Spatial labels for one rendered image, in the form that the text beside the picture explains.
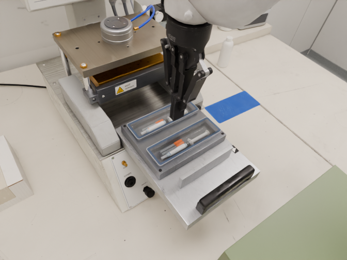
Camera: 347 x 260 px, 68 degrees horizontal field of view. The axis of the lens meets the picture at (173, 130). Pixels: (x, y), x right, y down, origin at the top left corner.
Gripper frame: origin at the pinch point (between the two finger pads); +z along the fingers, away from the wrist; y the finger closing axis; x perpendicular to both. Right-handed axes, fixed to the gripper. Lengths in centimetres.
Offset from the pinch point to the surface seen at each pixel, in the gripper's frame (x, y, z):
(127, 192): -14.0, -0.2, 26.6
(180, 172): -4.8, 9.4, 10.5
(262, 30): 95, -46, 29
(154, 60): 5.8, -18.7, 1.7
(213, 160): 1.3, 12.5, 6.7
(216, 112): 33.6, -14.3, 32.6
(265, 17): 97, -49, 23
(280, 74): 78, -17, 33
